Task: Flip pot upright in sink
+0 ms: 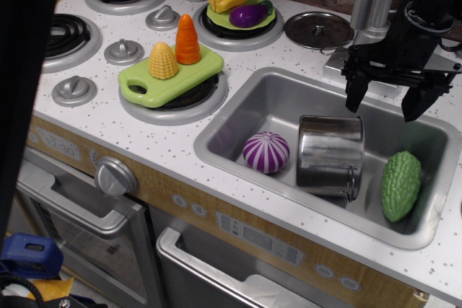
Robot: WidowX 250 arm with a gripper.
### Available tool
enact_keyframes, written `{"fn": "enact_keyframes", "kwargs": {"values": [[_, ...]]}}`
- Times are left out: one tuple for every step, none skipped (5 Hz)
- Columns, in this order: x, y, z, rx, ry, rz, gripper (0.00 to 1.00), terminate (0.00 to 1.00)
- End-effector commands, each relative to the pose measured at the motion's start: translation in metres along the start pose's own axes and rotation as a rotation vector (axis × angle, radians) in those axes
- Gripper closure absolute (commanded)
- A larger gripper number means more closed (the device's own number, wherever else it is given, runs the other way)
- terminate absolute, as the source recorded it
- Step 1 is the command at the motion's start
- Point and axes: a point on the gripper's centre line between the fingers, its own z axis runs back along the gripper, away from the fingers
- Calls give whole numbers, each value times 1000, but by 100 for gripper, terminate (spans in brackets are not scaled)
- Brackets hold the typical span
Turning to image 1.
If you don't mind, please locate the front right stove burner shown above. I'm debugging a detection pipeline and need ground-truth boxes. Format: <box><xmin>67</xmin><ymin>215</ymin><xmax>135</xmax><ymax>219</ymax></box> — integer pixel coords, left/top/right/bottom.
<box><xmin>118</xmin><ymin>72</ymin><xmax>228</xmax><ymax>126</ymax></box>

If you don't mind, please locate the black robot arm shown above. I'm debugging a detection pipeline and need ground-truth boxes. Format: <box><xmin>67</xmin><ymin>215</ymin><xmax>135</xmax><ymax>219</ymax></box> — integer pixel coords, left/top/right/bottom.
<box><xmin>341</xmin><ymin>0</ymin><xmax>461</xmax><ymax>122</ymax></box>

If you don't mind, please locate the silver oven dial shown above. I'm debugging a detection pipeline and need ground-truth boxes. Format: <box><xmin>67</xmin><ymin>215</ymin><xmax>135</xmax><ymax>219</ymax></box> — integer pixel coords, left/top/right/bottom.
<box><xmin>94</xmin><ymin>156</ymin><xmax>139</xmax><ymax>197</ymax></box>

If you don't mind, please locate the toy dishwasher door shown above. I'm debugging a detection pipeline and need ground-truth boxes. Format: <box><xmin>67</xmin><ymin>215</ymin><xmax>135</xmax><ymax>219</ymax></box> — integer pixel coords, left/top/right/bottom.
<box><xmin>156</xmin><ymin>227</ymin><xmax>346</xmax><ymax>308</ymax></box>

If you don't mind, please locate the green toy cutting board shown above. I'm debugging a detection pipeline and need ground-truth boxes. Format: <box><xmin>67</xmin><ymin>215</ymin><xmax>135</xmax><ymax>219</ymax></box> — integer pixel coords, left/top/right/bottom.
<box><xmin>118</xmin><ymin>45</ymin><xmax>224</xmax><ymax>108</ymax></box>

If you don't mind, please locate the orange toy carrot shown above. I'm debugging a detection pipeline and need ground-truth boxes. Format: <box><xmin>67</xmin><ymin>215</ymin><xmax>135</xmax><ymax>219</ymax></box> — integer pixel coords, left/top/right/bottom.
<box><xmin>175</xmin><ymin>14</ymin><xmax>201</xmax><ymax>65</ymax></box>

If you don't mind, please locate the back right stove burner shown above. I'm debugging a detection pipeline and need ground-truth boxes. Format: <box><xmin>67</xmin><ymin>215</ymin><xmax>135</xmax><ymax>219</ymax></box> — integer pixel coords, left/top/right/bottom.
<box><xmin>193</xmin><ymin>5</ymin><xmax>284</xmax><ymax>53</ymax></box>

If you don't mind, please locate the toy oven door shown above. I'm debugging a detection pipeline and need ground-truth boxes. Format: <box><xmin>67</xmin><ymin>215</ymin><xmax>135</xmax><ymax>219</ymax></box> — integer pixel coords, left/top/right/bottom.
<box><xmin>17</xmin><ymin>146</ymin><xmax>165</xmax><ymax>307</ymax></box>

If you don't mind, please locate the purple striped toy onion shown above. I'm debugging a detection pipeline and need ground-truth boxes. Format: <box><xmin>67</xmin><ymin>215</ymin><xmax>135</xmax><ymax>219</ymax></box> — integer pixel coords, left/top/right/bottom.
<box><xmin>243</xmin><ymin>131</ymin><xmax>290</xmax><ymax>175</ymax></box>

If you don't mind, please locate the blue clamp tool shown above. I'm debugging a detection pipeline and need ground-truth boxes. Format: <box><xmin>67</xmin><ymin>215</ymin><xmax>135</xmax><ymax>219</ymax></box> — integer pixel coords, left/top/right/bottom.
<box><xmin>1</xmin><ymin>233</ymin><xmax>64</xmax><ymax>279</ymax></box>

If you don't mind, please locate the stainless steel pot lid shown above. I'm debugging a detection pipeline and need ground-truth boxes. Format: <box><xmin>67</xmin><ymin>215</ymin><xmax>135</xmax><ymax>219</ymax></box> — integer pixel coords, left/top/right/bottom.
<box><xmin>284</xmin><ymin>12</ymin><xmax>355</xmax><ymax>56</ymax></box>

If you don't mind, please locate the green toy bitter melon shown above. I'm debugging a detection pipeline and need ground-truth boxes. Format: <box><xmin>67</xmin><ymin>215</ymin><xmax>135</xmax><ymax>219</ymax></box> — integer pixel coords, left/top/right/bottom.
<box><xmin>381</xmin><ymin>151</ymin><xmax>422</xmax><ymax>222</ymax></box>

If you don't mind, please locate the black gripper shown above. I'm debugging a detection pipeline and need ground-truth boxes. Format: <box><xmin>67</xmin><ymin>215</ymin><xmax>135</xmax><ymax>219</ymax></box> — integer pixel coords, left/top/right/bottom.
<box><xmin>342</xmin><ymin>0</ymin><xmax>456</xmax><ymax>122</ymax></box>

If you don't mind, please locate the purple toy eggplant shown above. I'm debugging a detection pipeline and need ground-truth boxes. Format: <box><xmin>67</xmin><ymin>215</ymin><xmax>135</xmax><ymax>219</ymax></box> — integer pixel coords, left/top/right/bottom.
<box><xmin>229</xmin><ymin>0</ymin><xmax>274</xmax><ymax>28</ymax></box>

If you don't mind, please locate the green toy plate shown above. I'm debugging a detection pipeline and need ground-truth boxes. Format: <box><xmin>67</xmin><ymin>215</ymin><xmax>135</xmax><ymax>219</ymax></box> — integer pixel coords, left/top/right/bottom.
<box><xmin>206</xmin><ymin>0</ymin><xmax>276</xmax><ymax>30</ymax></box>

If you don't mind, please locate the silver stove knob middle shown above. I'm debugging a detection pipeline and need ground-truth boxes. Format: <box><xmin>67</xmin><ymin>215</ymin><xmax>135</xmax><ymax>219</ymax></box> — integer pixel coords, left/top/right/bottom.
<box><xmin>104</xmin><ymin>39</ymin><xmax>144</xmax><ymax>66</ymax></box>

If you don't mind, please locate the silver stove knob upper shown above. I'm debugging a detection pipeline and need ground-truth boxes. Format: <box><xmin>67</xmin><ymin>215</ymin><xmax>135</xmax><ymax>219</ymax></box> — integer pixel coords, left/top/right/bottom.
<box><xmin>145</xmin><ymin>5</ymin><xmax>180</xmax><ymax>31</ymax></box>

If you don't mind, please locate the yellow cloth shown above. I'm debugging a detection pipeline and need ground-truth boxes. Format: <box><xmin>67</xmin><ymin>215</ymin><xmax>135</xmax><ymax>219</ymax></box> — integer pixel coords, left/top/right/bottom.
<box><xmin>32</xmin><ymin>277</ymin><xmax>74</xmax><ymax>302</ymax></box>

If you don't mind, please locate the front left stove burner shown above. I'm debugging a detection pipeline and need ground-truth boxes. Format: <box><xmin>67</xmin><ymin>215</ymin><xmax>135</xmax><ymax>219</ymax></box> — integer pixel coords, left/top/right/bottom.
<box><xmin>42</xmin><ymin>14</ymin><xmax>103</xmax><ymax>74</ymax></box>

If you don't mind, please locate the yellow toy corn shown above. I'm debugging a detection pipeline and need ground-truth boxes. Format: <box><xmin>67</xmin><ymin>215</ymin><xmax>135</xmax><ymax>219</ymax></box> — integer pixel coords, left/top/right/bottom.
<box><xmin>148</xmin><ymin>42</ymin><xmax>179</xmax><ymax>80</ymax></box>

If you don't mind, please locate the black foreground pole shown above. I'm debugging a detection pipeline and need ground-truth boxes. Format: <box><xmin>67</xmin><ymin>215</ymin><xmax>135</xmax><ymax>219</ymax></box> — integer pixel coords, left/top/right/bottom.
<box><xmin>1</xmin><ymin>0</ymin><xmax>56</xmax><ymax>232</ymax></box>

